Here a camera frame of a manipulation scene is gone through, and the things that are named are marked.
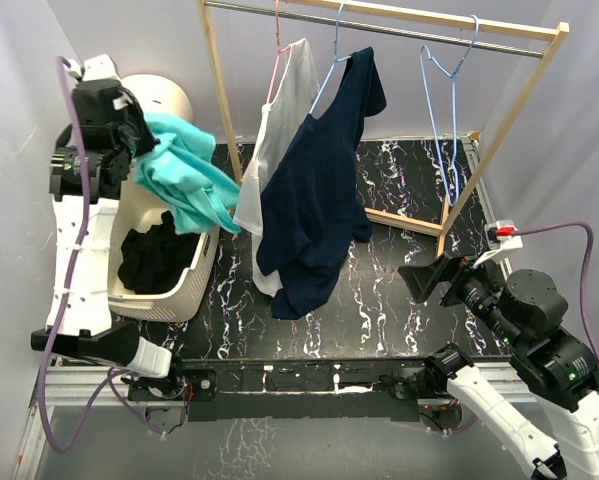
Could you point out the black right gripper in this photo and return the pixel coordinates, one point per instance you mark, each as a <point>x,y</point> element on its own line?
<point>421,279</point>

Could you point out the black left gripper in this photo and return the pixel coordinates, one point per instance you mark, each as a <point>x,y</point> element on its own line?
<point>148,141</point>

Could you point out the teal t shirt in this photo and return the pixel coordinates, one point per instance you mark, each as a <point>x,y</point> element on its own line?
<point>179,172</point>

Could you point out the light blue wire hanger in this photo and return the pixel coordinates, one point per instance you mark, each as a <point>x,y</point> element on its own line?
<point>449,171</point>

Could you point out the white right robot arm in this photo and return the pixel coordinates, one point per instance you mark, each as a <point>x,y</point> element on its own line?
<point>525,312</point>

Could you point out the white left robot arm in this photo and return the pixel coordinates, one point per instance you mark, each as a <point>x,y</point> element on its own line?
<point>91,160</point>

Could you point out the navy blue t shirt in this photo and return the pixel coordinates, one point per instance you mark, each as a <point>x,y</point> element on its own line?
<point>310,207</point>

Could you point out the white t shirt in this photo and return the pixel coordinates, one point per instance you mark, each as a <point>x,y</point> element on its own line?
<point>280,120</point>

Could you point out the cream orange drawer cabinet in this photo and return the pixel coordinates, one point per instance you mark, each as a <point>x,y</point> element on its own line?
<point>158,94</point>

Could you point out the black garment in basket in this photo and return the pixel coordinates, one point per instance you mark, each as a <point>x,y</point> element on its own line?
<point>152,262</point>

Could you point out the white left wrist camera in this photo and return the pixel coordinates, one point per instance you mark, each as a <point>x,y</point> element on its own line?
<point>95,68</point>

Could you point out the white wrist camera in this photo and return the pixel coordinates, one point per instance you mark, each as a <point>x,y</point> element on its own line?
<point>501,240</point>
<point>95,68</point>

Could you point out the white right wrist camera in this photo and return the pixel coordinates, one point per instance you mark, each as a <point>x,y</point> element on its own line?
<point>501,240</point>

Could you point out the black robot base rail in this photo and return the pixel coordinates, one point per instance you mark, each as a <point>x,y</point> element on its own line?
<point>388,388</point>

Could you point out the pink wire hanger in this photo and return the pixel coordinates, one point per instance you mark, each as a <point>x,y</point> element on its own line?
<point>280,50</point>

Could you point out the aluminium frame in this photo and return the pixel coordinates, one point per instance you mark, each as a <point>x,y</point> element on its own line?
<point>56,384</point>

